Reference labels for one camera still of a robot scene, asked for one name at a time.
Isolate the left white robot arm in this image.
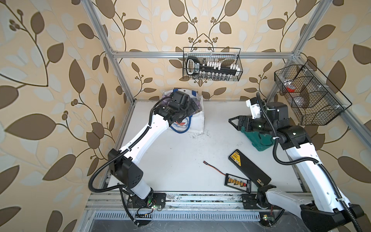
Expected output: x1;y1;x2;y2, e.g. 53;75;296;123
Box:
88;89;200;227

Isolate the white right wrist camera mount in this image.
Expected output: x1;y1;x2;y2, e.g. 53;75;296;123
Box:
246;97;261;119

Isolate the black charger board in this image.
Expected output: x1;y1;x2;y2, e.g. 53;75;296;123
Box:
203;161;251;193

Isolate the aluminium frame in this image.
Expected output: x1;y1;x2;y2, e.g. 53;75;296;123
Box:
78;0;371;232

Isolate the green plastic tool case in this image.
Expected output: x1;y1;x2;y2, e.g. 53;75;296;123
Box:
241;130;274;152

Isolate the black wire basket right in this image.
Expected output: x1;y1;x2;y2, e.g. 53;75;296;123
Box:
274;60;352;126

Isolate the white Doraemon canvas bag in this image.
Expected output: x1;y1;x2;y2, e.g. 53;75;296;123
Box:
162;89;205;134

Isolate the black wire basket back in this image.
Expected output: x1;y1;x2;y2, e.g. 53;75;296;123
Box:
183;46;243;82

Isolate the black box yellow label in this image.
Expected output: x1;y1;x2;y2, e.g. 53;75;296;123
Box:
228;149;271;188

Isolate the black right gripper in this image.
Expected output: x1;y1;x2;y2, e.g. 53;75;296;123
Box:
229;115;276;136

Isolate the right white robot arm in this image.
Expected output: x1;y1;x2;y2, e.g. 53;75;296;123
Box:
229;94;364;232

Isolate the black wire basket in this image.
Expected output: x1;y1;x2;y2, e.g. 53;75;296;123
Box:
183;46;243;82
274;60;352;126

